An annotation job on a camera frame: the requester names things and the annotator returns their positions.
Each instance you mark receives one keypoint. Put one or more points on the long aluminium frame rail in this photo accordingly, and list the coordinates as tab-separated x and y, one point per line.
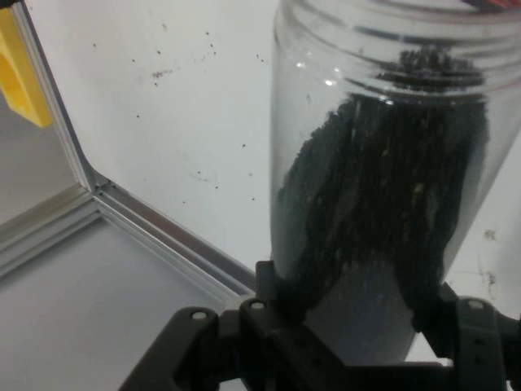
175	240

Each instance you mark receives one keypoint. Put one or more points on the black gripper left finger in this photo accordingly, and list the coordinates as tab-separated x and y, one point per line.
252	342

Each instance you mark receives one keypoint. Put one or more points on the red bowl black rim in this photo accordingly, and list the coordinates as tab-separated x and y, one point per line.
500	5

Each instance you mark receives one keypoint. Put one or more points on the short aluminium frame rail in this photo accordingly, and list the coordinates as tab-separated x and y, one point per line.
53	106

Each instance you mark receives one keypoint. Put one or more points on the tall clear plastic jar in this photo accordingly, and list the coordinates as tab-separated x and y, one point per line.
309	61

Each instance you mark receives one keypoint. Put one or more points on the aluminium frame post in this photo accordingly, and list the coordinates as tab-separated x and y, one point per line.
45	232

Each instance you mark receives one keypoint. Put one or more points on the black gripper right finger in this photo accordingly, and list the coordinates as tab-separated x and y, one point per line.
476	346

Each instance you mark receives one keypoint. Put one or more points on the yellow plastic box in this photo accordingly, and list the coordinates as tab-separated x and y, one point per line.
20	81

